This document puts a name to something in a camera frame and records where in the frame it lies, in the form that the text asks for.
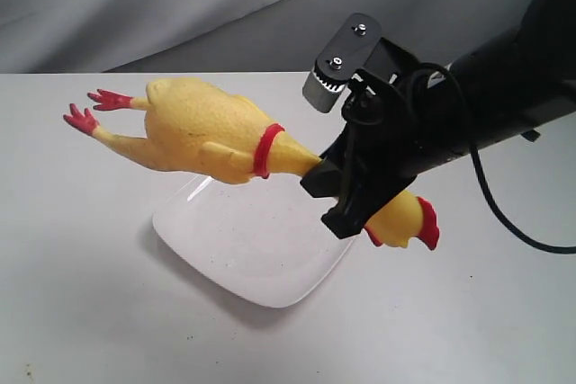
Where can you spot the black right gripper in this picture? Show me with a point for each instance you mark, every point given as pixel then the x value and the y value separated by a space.
pixel 362 168

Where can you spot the yellow rubber chicken toy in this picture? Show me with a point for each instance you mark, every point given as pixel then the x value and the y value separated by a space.
pixel 194 126

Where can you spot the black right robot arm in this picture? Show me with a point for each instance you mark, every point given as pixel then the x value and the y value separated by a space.
pixel 508 86

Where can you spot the white square plate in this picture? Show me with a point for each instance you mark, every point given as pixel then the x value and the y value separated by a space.
pixel 262 241

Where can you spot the grey backdrop cloth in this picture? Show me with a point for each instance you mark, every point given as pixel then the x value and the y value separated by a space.
pixel 73 36

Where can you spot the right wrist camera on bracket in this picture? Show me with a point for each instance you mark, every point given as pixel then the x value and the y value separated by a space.
pixel 358 48

